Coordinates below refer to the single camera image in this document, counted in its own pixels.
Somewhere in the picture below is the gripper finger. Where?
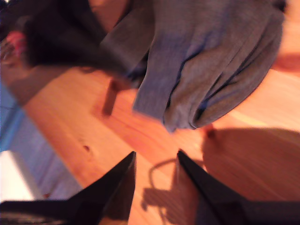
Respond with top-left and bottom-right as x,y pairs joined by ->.
8,14 -> 132,82
67,151 -> 137,225
177,150 -> 249,225

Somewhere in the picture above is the grey underwear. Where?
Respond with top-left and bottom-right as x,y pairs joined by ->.
100,0 -> 285,133

